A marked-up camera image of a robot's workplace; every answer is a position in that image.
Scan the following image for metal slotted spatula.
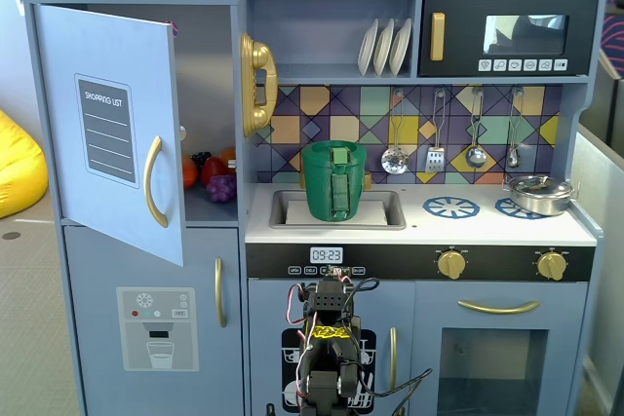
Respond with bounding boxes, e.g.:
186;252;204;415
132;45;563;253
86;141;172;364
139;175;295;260
424;89;448;175

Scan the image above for gold straight fridge door handle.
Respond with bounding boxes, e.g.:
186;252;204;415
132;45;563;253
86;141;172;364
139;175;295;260
214;256;229;329

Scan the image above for black toy microwave door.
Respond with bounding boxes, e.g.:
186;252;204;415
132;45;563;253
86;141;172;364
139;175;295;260
417;0;599;78

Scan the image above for orange toy fruit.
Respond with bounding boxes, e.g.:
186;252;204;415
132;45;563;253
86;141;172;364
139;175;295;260
218;145;239;170
181;154;199;190

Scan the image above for blue oven door with window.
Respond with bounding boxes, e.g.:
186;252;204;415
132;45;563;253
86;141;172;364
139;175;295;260
413;281;589;416

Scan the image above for metal spoon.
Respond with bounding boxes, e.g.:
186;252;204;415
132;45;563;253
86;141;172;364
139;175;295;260
504;87;525;170

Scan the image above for yellow bean bag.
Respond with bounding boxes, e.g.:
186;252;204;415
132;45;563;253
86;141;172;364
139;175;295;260
0;108;50;220

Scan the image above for grey toy sink basin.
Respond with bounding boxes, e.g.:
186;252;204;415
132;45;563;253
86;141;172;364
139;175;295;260
269;188;408;232

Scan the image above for blue shopping list cabinet door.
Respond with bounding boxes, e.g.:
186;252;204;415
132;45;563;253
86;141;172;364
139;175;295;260
32;3;187;268

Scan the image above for gold microwave handle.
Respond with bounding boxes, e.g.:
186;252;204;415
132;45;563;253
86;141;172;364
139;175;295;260
429;12;447;62

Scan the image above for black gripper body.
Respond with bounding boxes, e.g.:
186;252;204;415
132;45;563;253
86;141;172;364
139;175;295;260
302;277;363;339

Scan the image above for blue dishwasher door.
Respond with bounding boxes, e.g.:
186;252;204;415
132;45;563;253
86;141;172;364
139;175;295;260
248;278;417;416

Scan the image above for white toy plate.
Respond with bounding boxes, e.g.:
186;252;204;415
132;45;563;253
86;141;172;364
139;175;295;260
372;19;397;77
357;18;380;77
389;18;413;77

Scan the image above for gold oven door handle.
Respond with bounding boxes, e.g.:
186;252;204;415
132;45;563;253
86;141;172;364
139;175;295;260
456;299;542;316

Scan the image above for steel pot with lid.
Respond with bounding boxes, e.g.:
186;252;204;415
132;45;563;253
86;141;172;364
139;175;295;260
502;173;582;218

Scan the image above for gold curved cabinet door handle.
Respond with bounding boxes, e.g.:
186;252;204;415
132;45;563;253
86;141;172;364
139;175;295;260
143;135;170;229

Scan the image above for blue fridge door with dispenser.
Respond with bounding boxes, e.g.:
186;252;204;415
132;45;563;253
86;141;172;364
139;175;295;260
62;225;244;416

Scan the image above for gold stove knob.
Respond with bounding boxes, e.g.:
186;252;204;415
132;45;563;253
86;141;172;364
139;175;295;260
536;250;568;283
436;249;467;282

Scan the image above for green plastic bucket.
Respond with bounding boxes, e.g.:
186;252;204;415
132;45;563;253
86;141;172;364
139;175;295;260
300;139;369;222

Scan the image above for metal slotted skimmer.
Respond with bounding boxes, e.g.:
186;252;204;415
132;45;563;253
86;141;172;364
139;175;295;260
380;89;410;176

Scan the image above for red toy fruit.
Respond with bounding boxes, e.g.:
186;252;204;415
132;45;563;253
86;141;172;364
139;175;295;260
200;156;229;189

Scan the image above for gold dishwasher door handle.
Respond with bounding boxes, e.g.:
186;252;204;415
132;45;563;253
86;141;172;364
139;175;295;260
388;326;400;393

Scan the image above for small wrist camera board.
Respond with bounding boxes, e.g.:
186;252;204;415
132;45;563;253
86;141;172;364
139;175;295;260
325;264;354;283

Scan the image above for metal ladle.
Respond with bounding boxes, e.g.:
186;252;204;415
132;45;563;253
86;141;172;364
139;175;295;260
464;88;489;170

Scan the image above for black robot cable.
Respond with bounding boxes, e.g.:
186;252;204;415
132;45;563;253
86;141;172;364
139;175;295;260
359;365;435;416

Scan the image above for purple toy grapes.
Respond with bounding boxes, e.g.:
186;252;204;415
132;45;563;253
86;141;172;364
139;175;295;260
206;173;239;205

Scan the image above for gold toy telephone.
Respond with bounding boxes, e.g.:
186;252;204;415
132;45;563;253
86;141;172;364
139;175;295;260
239;31;280;138

